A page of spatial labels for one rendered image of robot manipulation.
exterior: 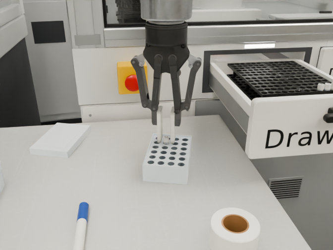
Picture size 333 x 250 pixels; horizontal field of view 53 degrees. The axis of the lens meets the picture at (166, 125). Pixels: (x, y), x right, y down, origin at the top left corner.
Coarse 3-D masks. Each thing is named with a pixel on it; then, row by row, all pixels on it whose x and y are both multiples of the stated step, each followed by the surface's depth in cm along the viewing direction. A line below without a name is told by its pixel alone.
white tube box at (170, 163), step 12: (156, 144) 68; (168, 144) 68; (180, 144) 68; (156, 156) 64; (168, 156) 64; (180, 156) 64; (144, 168) 61; (156, 168) 61; (168, 168) 61; (180, 168) 60; (144, 180) 62; (156, 180) 62; (168, 180) 62; (180, 180) 61
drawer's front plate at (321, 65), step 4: (324, 48) 87; (328, 48) 87; (332, 48) 87; (320, 52) 88; (324, 52) 87; (328, 52) 87; (332, 52) 87; (320, 56) 88; (324, 56) 87; (328, 56) 87; (332, 56) 87; (320, 60) 88; (324, 60) 88; (328, 60) 88; (332, 60) 88; (320, 64) 88; (324, 64) 88; (328, 64) 88; (332, 64) 88; (320, 68) 89; (324, 68) 89; (328, 68) 89; (328, 72) 89; (332, 72) 90
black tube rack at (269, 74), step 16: (240, 64) 83; (256, 64) 83; (272, 64) 84; (288, 64) 83; (240, 80) 81; (256, 80) 73; (272, 80) 72; (288, 80) 72; (304, 80) 72; (320, 80) 72; (256, 96) 72
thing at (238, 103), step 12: (252, 60) 89; (264, 60) 89; (276, 60) 89; (288, 60) 90; (300, 60) 89; (216, 72) 81; (228, 72) 89; (324, 72) 79; (216, 84) 81; (228, 84) 72; (228, 96) 72; (240, 96) 66; (228, 108) 73; (240, 108) 65; (240, 120) 66
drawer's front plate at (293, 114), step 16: (288, 96) 56; (304, 96) 56; (320, 96) 56; (256, 112) 55; (272, 112) 55; (288, 112) 56; (304, 112) 56; (320, 112) 56; (256, 128) 56; (272, 128) 57; (288, 128) 57; (304, 128) 57; (320, 128) 58; (256, 144) 57; (272, 144) 58; (320, 144) 59
